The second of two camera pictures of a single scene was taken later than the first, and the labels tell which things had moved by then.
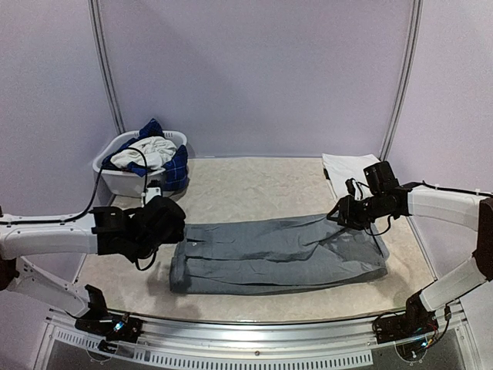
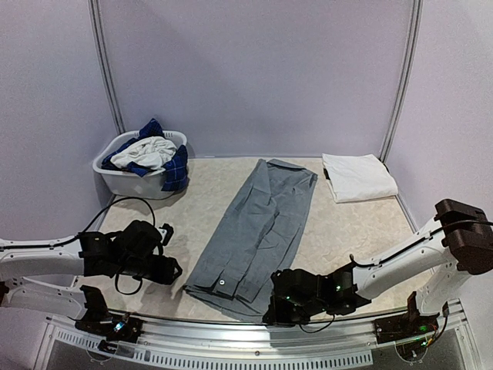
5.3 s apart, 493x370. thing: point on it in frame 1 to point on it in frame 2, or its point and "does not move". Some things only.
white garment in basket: [155, 149] does not move
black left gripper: [176, 236] to [164, 275]
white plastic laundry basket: [122, 183] does not move
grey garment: [273, 254] to [256, 238]
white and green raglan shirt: [338, 169] does not move
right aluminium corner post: [417, 21] does not move
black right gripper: [343, 212] to [275, 304]
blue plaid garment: [176, 169] does not move
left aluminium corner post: [97, 25] does not move
